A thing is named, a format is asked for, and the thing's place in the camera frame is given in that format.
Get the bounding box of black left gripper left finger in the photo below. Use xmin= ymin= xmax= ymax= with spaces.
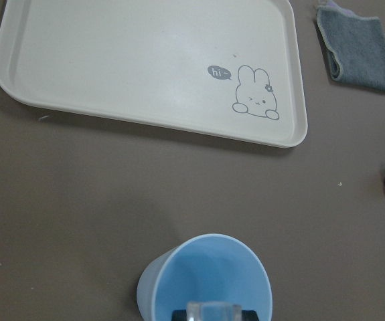
xmin=171 ymin=304 xmax=187 ymax=321

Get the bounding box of cream rabbit tray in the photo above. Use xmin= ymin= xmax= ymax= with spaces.
xmin=0 ymin=1 xmax=307 ymax=148

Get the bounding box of light blue plastic cup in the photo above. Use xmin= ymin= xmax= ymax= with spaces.
xmin=136 ymin=233 xmax=273 ymax=320

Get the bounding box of grey folded cloth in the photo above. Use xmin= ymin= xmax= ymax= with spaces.
xmin=316 ymin=1 xmax=385 ymax=92

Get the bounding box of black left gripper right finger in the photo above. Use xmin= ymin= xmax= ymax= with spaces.
xmin=241 ymin=304 xmax=258 ymax=321

